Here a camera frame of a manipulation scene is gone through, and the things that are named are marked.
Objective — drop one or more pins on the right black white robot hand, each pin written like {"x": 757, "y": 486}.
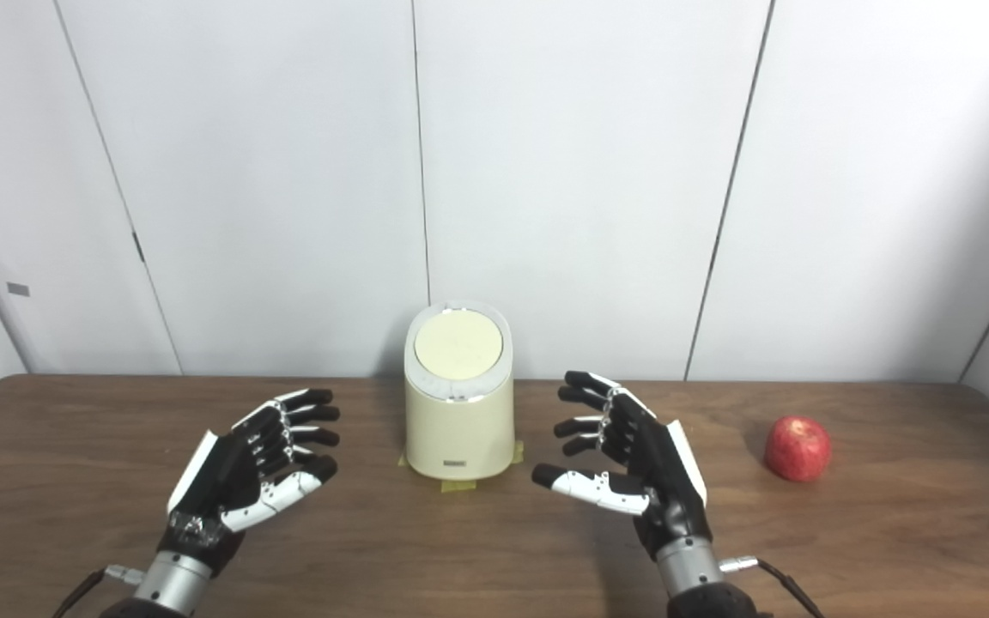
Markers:
{"x": 658, "y": 481}

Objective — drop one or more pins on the small grey wall tag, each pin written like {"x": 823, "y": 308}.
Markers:
{"x": 18, "y": 289}

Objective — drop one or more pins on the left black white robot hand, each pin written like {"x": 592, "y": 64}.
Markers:
{"x": 228, "y": 481}

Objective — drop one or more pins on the round cream bin lid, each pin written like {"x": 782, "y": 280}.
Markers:
{"x": 458, "y": 345}

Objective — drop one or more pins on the dark wall panel hinge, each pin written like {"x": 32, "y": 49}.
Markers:
{"x": 138, "y": 246}

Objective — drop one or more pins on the red apple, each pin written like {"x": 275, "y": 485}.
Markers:
{"x": 797, "y": 450}

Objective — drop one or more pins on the wide yellow tape piece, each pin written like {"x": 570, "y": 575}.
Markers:
{"x": 458, "y": 486}

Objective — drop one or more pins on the cream-colored bin body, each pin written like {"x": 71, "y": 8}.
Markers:
{"x": 458, "y": 438}

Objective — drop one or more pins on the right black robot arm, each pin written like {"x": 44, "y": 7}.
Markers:
{"x": 700, "y": 584}

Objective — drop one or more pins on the narrow yellow tape piece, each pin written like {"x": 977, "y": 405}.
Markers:
{"x": 518, "y": 451}

